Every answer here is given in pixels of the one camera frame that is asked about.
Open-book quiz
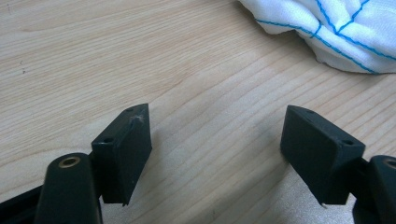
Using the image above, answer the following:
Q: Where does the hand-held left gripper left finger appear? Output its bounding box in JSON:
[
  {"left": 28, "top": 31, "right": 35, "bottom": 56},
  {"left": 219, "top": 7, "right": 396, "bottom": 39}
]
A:
[{"left": 91, "top": 103, "right": 153, "bottom": 207}]

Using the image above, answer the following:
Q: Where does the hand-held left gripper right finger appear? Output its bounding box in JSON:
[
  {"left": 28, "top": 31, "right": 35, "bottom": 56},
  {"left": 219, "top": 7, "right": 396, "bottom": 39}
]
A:
[{"left": 279, "top": 105, "right": 366, "bottom": 206}]

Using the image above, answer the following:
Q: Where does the white cloth with blue grid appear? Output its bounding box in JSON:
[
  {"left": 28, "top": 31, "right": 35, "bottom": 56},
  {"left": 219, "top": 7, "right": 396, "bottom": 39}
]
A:
[{"left": 237, "top": 0, "right": 396, "bottom": 75}]

